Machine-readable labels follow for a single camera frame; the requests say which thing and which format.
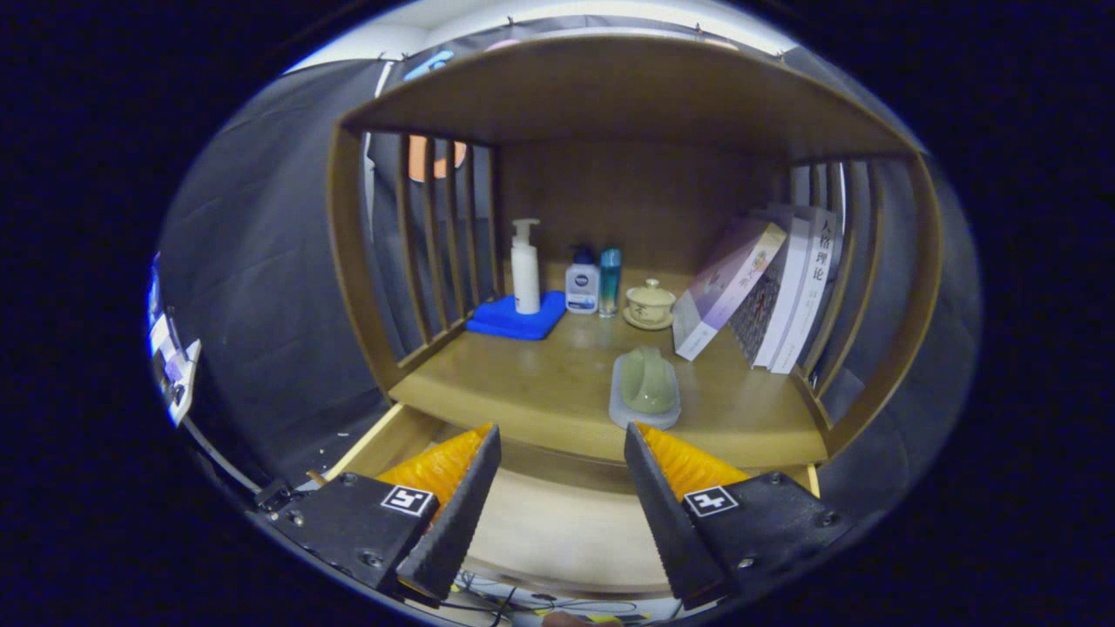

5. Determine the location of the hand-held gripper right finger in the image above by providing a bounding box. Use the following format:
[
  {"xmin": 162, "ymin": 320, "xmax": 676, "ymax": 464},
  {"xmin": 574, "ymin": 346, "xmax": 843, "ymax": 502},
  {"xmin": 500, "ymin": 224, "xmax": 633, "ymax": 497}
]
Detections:
[{"xmin": 624, "ymin": 422, "xmax": 859, "ymax": 610}]

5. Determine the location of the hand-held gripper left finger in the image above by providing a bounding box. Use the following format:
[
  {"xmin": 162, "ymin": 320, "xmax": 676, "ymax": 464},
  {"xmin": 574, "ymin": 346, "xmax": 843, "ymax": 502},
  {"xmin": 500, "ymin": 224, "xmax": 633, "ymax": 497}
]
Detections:
[{"xmin": 253, "ymin": 424, "xmax": 503, "ymax": 608}]

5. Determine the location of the wooden drawer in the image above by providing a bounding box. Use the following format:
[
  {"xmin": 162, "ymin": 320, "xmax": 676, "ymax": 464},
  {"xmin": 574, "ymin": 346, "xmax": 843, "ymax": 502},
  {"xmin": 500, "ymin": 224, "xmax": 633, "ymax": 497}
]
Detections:
[{"xmin": 322, "ymin": 402, "xmax": 824, "ymax": 602}]

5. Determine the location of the pale green ceramic cup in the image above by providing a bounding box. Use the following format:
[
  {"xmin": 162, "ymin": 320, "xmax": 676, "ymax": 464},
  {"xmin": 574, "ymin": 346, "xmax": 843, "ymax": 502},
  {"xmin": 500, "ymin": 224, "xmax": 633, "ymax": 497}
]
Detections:
[{"xmin": 618, "ymin": 346, "xmax": 679, "ymax": 415}]

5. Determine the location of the wooden countertop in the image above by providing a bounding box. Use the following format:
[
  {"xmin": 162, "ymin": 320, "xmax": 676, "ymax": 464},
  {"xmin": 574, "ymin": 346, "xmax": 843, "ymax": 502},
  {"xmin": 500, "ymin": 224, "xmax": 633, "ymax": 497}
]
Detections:
[{"xmin": 388, "ymin": 292, "xmax": 828, "ymax": 467}]

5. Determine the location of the wooden cabinet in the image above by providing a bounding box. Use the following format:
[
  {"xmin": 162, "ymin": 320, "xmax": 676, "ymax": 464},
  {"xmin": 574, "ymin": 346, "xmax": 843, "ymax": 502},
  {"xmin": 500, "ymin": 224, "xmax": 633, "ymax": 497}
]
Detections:
[{"xmin": 327, "ymin": 35, "xmax": 946, "ymax": 471}]

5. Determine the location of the blue folded cloth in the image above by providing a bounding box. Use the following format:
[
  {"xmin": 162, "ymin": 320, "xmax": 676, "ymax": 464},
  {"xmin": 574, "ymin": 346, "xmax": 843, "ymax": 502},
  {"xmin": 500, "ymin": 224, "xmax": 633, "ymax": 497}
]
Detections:
[{"xmin": 465, "ymin": 291, "xmax": 568, "ymax": 341}]

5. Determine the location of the beige lidded teacup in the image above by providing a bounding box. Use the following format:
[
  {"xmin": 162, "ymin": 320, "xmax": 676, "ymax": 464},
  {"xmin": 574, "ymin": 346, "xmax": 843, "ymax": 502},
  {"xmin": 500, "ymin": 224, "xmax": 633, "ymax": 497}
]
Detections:
[{"xmin": 622, "ymin": 279, "xmax": 678, "ymax": 331}]

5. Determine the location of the dark patterned book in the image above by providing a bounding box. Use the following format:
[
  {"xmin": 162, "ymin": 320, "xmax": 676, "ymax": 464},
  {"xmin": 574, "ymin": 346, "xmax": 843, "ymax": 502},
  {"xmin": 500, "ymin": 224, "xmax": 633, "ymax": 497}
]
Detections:
[{"xmin": 727, "ymin": 253, "xmax": 789, "ymax": 367}]

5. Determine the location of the purple and white book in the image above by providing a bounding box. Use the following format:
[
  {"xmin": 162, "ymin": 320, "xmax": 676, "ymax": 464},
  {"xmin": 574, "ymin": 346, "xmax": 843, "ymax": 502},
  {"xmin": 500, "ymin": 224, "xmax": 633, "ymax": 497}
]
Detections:
[{"xmin": 672, "ymin": 218, "xmax": 787, "ymax": 362}]

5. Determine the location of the teal slim bottle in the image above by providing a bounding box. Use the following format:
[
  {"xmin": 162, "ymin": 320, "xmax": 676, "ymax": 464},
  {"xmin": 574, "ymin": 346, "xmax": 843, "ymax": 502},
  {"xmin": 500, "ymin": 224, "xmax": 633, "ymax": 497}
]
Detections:
[{"xmin": 598, "ymin": 247, "xmax": 623, "ymax": 319}]

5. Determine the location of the white bottle with blue cap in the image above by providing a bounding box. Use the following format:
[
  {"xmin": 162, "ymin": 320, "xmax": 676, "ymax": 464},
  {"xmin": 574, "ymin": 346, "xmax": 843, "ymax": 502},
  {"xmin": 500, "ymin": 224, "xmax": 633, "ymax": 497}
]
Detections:
[{"xmin": 564, "ymin": 246, "xmax": 601, "ymax": 315}]

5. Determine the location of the white pump bottle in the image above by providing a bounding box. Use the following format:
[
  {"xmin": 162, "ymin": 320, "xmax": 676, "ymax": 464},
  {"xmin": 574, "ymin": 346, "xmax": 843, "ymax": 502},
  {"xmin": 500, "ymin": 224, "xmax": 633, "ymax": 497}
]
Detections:
[{"xmin": 510, "ymin": 218, "xmax": 542, "ymax": 315}]

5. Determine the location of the white book with black title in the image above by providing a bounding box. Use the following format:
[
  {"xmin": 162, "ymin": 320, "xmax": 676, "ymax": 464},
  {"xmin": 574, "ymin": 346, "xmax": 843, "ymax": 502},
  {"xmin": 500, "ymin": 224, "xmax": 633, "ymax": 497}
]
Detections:
[{"xmin": 771, "ymin": 207, "xmax": 839, "ymax": 375}]

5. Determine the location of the white and purple clutter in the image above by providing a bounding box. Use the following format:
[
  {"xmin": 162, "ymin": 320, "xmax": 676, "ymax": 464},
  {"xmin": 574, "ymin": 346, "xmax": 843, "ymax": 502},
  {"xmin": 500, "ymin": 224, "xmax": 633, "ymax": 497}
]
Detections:
[{"xmin": 148, "ymin": 257, "xmax": 203, "ymax": 428}]

